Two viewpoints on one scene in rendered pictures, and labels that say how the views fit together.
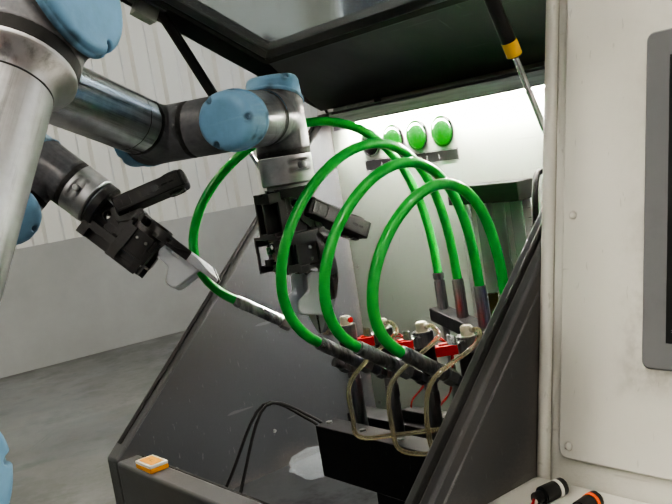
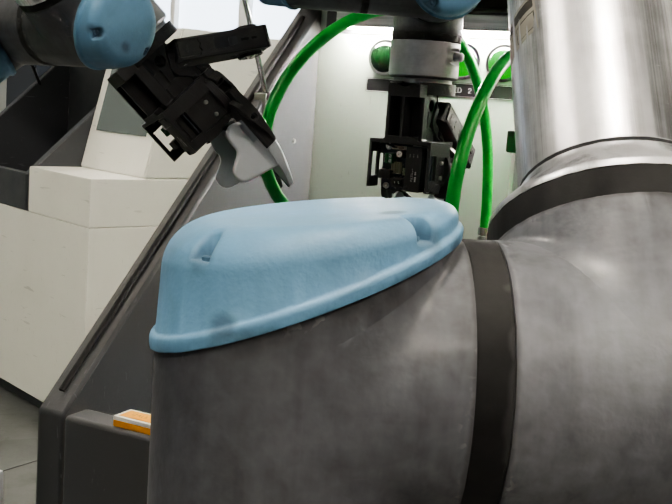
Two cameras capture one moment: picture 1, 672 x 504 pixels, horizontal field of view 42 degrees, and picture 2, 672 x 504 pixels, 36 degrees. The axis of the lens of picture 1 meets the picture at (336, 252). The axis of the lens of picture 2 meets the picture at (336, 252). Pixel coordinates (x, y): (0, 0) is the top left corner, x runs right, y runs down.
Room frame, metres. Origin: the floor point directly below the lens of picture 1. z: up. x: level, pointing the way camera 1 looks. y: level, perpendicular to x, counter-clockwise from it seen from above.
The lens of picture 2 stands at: (0.24, 0.62, 1.31)
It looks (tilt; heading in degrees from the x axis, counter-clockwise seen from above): 8 degrees down; 334
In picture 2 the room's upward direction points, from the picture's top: 4 degrees clockwise
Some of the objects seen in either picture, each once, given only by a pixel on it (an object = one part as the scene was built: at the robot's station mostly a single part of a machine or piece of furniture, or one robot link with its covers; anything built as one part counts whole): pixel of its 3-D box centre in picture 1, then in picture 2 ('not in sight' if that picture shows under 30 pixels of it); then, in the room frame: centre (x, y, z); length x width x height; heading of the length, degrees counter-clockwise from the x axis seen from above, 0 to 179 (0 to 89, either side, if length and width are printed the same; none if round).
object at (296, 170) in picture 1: (288, 172); (427, 63); (1.22, 0.05, 1.36); 0.08 x 0.08 x 0.05
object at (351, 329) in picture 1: (351, 395); not in sight; (1.25, 0.01, 1.02); 0.05 x 0.03 x 0.21; 128
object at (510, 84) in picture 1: (440, 99); (518, 25); (1.42, -0.21, 1.43); 0.54 x 0.03 x 0.02; 38
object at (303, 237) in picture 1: (292, 230); (415, 138); (1.22, 0.06, 1.28); 0.09 x 0.08 x 0.12; 128
